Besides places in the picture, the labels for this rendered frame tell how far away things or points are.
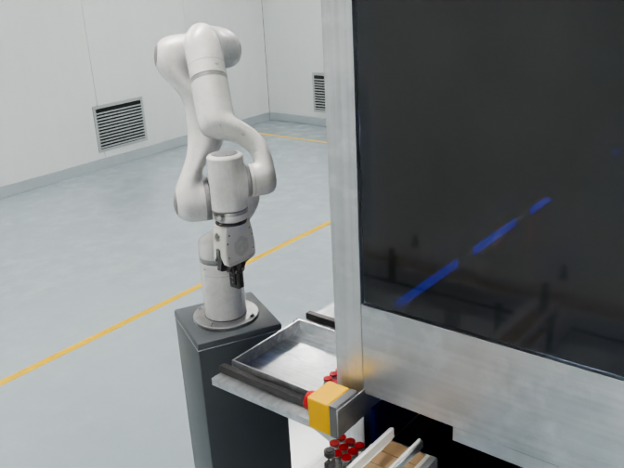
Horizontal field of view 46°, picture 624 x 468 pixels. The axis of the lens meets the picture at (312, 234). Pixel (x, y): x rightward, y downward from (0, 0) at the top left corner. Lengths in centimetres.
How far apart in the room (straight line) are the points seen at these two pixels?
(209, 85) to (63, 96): 546
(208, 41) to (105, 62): 563
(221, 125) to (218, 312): 61
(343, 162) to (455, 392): 46
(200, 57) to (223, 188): 33
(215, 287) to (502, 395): 100
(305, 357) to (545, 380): 78
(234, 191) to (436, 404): 66
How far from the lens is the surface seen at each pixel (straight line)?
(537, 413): 130
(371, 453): 142
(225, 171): 165
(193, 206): 196
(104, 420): 338
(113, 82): 748
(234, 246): 172
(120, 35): 752
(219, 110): 173
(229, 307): 209
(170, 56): 196
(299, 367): 183
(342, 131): 129
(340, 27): 126
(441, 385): 136
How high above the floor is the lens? 182
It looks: 21 degrees down
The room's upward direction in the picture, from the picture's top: 3 degrees counter-clockwise
